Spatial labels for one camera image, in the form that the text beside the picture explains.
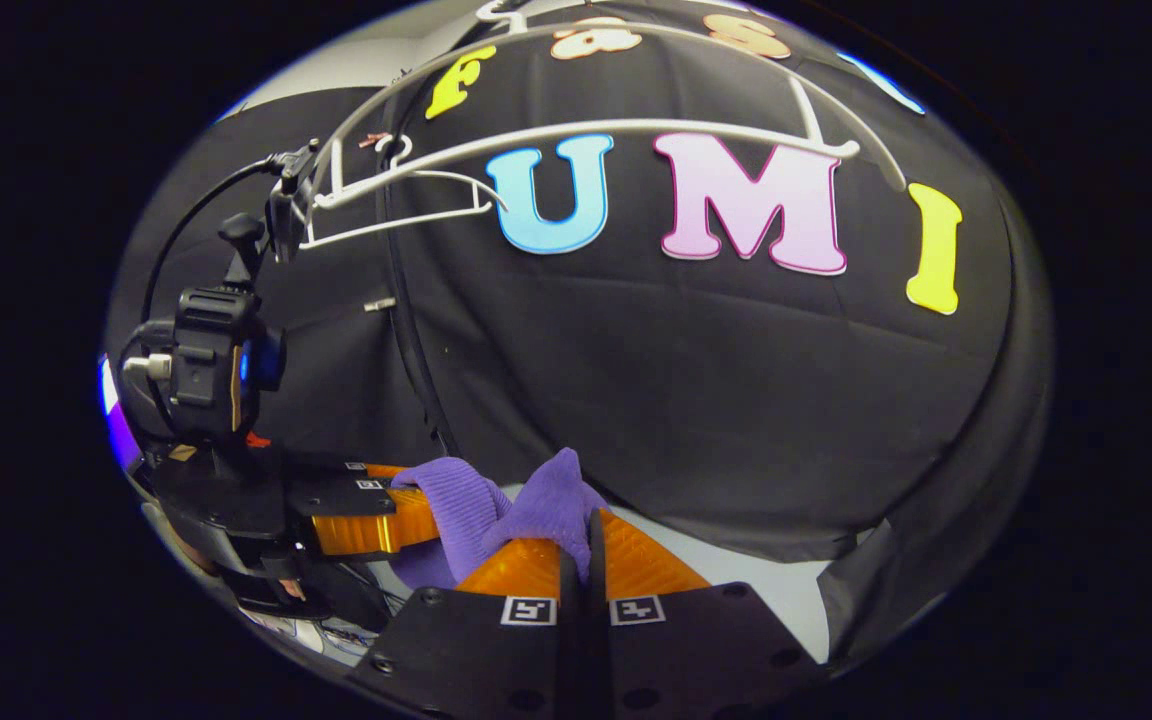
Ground black cable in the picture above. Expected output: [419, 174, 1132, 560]
[139, 155, 287, 331]

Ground white plastic clothes hanger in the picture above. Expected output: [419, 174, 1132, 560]
[308, 0, 909, 216]
[301, 133, 512, 251]

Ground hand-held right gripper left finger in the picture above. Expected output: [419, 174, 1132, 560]
[351, 537, 585, 720]

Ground black frame pole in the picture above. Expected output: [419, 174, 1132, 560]
[381, 100, 457, 456]

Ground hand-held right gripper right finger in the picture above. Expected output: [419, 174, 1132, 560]
[586, 508, 832, 720]

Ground black backdrop cloth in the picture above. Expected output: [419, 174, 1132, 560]
[101, 0, 1052, 661]

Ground purple ribbed garment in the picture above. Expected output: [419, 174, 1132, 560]
[391, 447, 609, 591]

